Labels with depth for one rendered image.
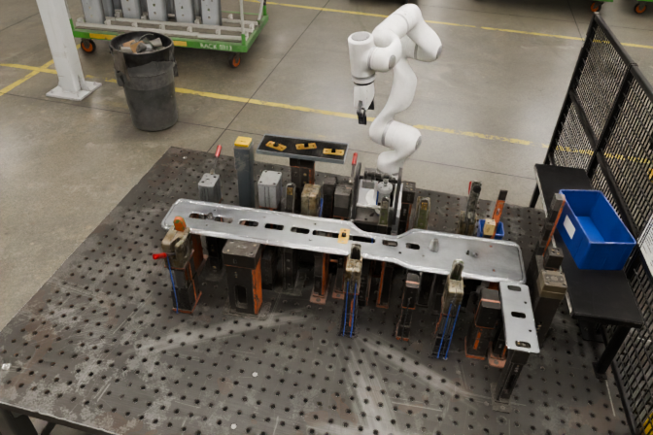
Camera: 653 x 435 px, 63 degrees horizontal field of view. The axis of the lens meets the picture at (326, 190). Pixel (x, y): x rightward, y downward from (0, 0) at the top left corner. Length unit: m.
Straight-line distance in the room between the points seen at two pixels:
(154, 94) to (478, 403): 3.48
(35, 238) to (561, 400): 3.13
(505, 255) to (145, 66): 3.21
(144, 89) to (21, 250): 1.57
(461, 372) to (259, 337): 0.75
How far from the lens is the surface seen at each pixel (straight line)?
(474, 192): 2.09
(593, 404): 2.19
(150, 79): 4.53
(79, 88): 5.61
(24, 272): 3.69
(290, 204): 2.16
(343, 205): 2.16
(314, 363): 2.03
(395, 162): 2.37
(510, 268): 2.07
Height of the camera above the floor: 2.36
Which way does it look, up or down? 37 degrees down
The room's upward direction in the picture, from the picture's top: 2 degrees clockwise
